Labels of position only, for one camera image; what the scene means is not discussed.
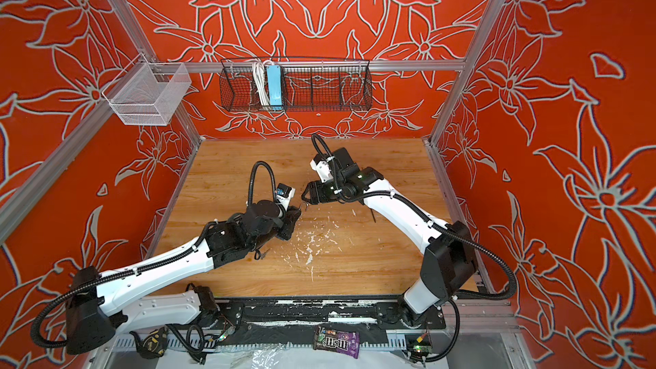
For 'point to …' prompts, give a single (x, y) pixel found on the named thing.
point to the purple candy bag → (346, 342)
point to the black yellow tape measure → (152, 345)
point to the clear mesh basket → (148, 93)
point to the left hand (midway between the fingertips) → (297, 209)
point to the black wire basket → (338, 86)
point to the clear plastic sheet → (262, 356)
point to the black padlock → (304, 205)
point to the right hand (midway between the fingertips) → (304, 195)
